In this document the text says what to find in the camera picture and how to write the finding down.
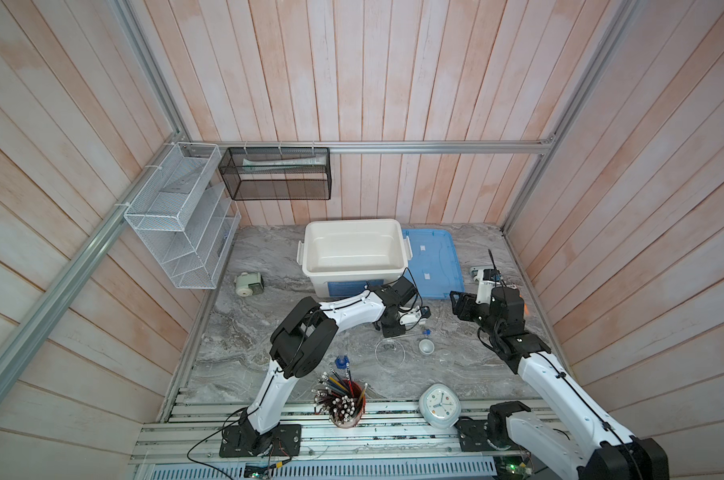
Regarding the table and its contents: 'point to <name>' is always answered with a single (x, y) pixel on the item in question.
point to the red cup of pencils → (343, 400)
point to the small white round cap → (426, 346)
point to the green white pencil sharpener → (248, 284)
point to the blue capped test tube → (427, 332)
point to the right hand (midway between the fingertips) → (459, 292)
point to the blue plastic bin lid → (434, 263)
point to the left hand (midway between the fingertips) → (394, 327)
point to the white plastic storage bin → (345, 257)
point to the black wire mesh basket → (277, 173)
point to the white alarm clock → (440, 406)
